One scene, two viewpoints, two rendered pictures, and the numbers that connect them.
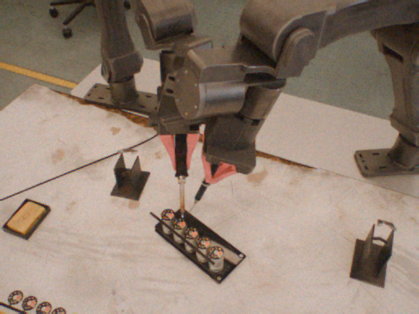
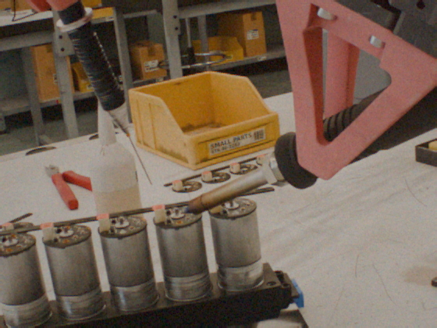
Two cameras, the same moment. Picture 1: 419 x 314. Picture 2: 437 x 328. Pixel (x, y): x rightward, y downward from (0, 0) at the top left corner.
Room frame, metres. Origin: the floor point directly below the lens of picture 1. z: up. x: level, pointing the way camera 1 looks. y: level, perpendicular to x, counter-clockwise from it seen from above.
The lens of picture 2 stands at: (0.64, -0.18, 0.94)
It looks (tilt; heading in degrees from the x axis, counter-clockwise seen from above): 15 degrees down; 127
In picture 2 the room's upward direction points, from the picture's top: 6 degrees counter-clockwise
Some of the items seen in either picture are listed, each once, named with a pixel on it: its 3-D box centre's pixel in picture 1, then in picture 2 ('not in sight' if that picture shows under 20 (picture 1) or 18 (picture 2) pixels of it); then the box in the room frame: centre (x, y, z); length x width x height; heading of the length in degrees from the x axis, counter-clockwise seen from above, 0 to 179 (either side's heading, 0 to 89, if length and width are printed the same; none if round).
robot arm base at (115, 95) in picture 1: (123, 87); not in sight; (0.82, 0.21, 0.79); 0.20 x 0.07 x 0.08; 73
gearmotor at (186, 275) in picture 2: (180, 231); (183, 260); (0.41, 0.05, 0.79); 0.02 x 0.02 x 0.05
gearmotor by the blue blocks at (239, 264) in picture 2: (168, 222); (237, 251); (0.43, 0.07, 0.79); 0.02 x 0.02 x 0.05
